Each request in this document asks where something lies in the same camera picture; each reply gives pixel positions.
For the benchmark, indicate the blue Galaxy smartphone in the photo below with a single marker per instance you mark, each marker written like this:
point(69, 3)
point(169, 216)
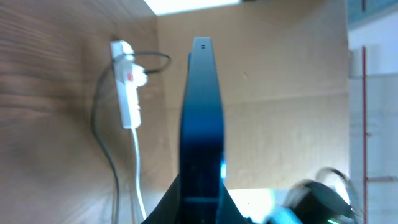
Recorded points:
point(201, 138)

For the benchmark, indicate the white USB charger plug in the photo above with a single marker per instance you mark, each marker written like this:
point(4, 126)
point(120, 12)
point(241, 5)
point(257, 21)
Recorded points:
point(134, 73)

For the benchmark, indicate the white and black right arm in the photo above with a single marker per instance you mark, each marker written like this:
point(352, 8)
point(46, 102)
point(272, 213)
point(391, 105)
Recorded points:
point(311, 202)

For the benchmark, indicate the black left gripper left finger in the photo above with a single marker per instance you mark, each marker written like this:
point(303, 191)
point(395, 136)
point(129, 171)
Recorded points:
point(167, 210)

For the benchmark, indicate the white power strip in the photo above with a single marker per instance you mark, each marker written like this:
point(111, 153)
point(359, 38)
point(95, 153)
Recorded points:
point(123, 64)

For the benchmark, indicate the brown cardboard panel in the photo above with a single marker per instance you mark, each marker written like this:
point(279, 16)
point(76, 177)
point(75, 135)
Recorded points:
point(283, 73)

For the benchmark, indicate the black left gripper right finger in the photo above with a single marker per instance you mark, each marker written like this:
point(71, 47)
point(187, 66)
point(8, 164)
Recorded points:
point(229, 213)

